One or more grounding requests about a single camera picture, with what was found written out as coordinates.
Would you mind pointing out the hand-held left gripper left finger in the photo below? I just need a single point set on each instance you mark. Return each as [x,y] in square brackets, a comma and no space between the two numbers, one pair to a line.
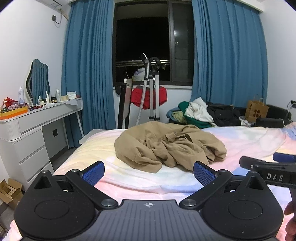
[93,172]

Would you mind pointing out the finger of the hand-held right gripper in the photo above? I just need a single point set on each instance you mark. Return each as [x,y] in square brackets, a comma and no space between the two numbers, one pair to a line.
[251,162]
[284,157]

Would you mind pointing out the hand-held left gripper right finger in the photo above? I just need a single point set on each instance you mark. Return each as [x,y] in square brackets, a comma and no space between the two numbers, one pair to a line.
[203,172]

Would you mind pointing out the tan sweatshirt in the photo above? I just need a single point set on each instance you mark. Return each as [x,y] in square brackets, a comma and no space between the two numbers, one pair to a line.
[161,143]

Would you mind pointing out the person's right hand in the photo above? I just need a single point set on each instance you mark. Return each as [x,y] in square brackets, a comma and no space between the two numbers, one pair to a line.
[291,209]

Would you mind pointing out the pastel tie-dye bed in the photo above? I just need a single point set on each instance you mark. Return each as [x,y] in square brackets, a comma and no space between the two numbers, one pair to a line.
[97,148]

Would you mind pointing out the black sofa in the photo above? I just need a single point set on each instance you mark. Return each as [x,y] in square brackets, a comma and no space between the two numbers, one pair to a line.
[275,112]

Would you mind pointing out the green garment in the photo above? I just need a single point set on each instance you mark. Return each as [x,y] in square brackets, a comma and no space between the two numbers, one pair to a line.
[195,123]

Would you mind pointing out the brown paper bag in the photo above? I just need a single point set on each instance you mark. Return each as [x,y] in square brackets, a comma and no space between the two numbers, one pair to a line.
[255,111]

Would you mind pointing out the black garment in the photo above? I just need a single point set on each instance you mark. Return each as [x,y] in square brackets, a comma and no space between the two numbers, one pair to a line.
[224,115]

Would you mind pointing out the yellow-green garment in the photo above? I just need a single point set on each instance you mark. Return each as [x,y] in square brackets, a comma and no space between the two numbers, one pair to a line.
[179,116]

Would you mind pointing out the white garment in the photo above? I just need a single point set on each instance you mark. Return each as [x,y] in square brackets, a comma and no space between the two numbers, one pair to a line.
[196,110]

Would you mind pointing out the blue garment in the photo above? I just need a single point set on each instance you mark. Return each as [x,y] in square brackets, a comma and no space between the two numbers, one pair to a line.
[170,113]

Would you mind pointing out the white dressing table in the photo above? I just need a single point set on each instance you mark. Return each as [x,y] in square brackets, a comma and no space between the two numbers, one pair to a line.
[30,139]

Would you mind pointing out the steamer ironing board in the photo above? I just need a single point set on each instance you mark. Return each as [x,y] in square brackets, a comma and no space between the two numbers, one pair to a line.
[122,104]

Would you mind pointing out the tissue box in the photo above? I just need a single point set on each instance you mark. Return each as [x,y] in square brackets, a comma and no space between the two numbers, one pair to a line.
[71,95]

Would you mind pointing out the cardboard box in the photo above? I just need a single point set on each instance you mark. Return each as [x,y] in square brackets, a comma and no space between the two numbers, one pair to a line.
[12,192]

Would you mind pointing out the white bottle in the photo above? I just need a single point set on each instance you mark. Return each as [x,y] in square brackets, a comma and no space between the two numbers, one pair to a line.
[57,95]

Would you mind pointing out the red cloth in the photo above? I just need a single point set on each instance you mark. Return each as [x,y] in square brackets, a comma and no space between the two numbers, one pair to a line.
[137,97]

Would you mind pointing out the garment steamer stand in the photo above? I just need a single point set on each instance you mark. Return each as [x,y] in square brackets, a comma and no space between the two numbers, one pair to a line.
[150,99]

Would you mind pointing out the orange tray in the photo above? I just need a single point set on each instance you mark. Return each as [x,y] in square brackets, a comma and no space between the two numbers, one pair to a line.
[13,112]

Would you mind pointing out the blue curtain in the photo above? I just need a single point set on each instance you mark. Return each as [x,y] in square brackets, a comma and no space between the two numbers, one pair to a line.
[226,58]
[87,69]

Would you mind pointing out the white spray can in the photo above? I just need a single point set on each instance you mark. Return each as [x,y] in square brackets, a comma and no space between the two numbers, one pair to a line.
[21,95]

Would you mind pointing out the white hanging cloth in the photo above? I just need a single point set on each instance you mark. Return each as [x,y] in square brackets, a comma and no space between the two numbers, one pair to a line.
[138,74]

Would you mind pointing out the wavy framed mirror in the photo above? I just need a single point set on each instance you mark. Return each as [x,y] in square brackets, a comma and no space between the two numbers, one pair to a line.
[39,78]

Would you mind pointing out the red pouch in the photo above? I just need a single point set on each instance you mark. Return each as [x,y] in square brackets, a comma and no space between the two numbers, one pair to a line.
[9,101]

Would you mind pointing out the dark window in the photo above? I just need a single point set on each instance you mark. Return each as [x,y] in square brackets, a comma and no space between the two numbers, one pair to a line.
[143,39]

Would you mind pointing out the white air conditioner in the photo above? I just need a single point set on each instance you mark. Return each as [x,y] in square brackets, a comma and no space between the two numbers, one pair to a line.
[56,3]

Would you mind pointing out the wall outlet with charger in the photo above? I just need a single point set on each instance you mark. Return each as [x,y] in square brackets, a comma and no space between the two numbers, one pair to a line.
[293,102]

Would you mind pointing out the wall socket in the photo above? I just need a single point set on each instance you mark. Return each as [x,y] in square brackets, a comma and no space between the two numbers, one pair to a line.
[54,18]

